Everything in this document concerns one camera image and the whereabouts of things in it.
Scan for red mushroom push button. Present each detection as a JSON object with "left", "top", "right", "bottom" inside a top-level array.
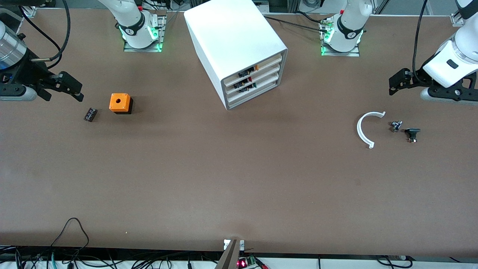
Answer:
[{"left": 234, "top": 76, "right": 254, "bottom": 89}]

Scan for white curved plastic clip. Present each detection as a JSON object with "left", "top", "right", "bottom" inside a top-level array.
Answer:
[{"left": 357, "top": 111, "right": 386, "bottom": 149}]

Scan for circuit board with red light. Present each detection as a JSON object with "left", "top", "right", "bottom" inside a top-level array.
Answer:
[{"left": 237, "top": 256, "right": 259, "bottom": 269}]

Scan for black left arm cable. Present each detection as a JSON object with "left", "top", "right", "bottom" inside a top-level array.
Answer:
[{"left": 412, "top": 0, "right": 429, "bottom": 74}]

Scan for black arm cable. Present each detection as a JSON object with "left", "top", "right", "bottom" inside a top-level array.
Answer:
[
  {"left": 412, "top": 0, "right": 429, "bottom": 74},
  {"left": 18, "top": 0, "right": 72, "bottom": 71}
]

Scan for orange button enclosure box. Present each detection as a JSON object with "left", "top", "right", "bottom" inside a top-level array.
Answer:
[{"left": 109, "top": 93, "right": 133, "bottom": 115}]

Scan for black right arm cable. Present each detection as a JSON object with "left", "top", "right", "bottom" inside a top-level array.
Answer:
[{"left": 18, "top": 0, "right": 72, "bottom": 71}]

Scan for aluminium frame profile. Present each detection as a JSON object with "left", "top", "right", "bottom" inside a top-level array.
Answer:
[{"left": 0, "top": 5, "right": 38, "bottom": 19}]

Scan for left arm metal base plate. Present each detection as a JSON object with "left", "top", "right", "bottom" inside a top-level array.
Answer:
[{"left": 320, "top": 19, "right": 361, "bottom": 57}]

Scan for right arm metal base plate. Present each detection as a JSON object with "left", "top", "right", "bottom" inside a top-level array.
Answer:
[{"left": 123, "top": 14, "right": 167, "bottom": 53}]

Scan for thick black power cable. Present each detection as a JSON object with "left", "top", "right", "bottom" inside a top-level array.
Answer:
[{"left": 263, "top": 15, "right": 333, "bottom": 35}]

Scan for thin black looped cable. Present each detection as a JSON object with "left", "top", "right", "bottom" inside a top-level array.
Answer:
[{"left": 50, "top": 217, "right": 90, "bottom": 258}]

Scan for tangled black cable bundle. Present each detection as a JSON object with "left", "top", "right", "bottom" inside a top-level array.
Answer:
[{"left": 0, "top": 245, "right": 221, "bottom": 269}]

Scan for short black coiled cable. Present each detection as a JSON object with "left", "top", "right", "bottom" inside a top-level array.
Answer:
[{"left": 375, "top": 255, "right": 413, "bottom": 269}]

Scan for small white mounting bracket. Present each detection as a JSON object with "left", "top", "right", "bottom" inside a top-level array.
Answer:
[{"left": 223, "top": 239, "right": 245, "bottom": 251}]

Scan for grey camera mounting post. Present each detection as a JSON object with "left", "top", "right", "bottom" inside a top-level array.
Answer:
[{"left": 215, "top": 239, "right": 240, "bottom": 269}]

